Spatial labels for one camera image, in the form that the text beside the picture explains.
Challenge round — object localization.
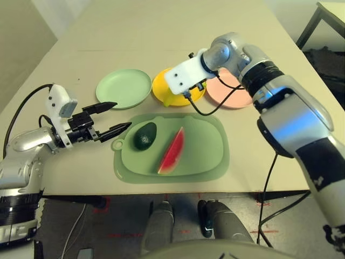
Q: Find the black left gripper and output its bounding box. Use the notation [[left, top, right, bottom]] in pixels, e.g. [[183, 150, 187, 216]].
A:
[[66, 101, 133, 145]]

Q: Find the dark green avocado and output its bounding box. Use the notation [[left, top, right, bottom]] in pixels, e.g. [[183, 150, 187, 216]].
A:
[[134, 121, 157, 151]]

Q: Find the yellow banana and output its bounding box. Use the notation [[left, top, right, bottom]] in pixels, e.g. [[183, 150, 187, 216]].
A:
[[162, 91, 175, 107]]

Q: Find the red watermelon slice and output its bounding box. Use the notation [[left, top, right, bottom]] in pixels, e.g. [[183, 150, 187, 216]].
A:
[[157, 126, 186, 175]]

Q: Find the green plastic plate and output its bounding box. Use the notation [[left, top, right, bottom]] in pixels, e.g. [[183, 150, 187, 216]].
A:
[[95, 69, 153, 110]]

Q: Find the yellow plastic plate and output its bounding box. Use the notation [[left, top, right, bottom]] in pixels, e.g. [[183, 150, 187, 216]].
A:
[[152, 67, 207, 107]]

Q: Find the pink plastic plate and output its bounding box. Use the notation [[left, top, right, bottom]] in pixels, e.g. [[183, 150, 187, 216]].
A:
[[205, 67, 254, 109]]

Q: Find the green cutting board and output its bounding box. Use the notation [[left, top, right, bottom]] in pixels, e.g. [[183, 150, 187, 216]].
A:
[[111, 113, 231, 185]]

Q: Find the grey left robot leg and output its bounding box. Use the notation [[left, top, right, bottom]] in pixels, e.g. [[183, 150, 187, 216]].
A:
[[140, 201, 175, 254]]

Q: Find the grey robot leg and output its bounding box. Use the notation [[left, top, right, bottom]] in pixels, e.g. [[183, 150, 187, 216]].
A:
[[140, 201, 175, 254], [197, 199, 256, 245]]

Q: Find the black-framed side table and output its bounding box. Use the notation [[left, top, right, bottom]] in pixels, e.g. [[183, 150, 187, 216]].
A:
[[295, 2, 345, 52]]

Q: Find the grey floor box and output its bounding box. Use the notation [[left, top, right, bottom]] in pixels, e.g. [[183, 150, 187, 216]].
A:
[[77, 247, 94, 259]]

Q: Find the dark floor rug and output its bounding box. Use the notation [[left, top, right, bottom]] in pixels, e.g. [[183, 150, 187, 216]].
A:
[[304, 47, 345, 90]]

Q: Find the grey right robot leg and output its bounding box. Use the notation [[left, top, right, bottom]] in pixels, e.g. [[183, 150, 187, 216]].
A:
[[197, 199, 256, 245]]

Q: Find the pale grey robot torso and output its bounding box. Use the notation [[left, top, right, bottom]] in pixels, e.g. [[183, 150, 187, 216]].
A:
[[140, 238, 294, 259]]

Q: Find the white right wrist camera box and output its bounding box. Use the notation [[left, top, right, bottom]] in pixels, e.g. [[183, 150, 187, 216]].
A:
[[164, 53, 215, 96]]

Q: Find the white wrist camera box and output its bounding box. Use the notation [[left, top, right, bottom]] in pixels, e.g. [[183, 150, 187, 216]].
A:
[[164, 53, 215, 96], [44, 84, 79, 149]]

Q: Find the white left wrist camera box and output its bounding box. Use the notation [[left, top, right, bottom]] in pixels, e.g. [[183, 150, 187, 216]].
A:
[[44, 84, 79, 149]]

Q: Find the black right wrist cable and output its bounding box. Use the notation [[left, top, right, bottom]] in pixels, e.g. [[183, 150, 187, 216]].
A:
[[184, 77, 245, 117]]

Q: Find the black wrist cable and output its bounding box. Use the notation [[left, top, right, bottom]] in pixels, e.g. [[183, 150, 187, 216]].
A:
[[3, 84, 54, 159], [184, 77, 245, 117]]

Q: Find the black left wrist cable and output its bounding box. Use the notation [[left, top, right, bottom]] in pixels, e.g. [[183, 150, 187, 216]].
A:
[[3, 84, 54, 159]]

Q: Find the white floor cable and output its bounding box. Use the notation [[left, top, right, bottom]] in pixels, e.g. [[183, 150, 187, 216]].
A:
[[60, 203, 87, 259]]

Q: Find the black hanging arm cable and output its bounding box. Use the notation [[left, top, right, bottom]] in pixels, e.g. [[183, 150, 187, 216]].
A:
[[256, 152, 311, 248]]

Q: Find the black table frame bar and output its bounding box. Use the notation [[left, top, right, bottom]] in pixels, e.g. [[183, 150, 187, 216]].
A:
[[254, 190, 311, 203]]

